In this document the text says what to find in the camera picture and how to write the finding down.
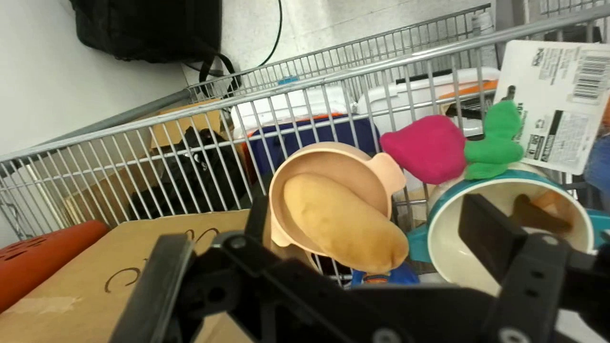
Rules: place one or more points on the pink plush toy green leaves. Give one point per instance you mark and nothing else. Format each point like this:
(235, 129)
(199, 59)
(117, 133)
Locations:
(426, 148)

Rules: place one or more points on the brown bread-shaped plush doll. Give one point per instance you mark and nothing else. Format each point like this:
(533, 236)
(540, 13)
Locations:
(344, 221)

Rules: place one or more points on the white bowl with teal base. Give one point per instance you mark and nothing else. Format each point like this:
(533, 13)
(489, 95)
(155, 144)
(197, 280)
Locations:
(445, 240)

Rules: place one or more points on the small brown toy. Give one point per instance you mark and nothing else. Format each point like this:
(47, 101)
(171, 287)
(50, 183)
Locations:
(540, 211)

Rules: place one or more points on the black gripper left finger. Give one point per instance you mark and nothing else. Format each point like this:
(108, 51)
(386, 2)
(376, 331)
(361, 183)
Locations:
(258, 221)

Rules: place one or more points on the orange perforated crate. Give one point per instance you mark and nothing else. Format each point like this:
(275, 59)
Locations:
(39, 259)

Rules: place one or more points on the white plastic case orange insert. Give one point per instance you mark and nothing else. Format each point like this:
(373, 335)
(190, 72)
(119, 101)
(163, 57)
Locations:
(420, 91)

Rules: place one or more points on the blue ball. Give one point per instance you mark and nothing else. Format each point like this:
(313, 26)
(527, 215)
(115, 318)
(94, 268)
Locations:
(601, 164)

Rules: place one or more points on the small brown cardboard box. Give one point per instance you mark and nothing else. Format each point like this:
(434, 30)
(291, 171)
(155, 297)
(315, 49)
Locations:
(172, 129)

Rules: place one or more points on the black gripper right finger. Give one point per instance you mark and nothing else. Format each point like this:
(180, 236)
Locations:
(496, 234)

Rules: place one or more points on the black backpack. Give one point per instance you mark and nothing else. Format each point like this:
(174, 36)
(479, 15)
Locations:
(146, 28)

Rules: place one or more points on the dark blue cloth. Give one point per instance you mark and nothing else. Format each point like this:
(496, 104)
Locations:
(298, 143)

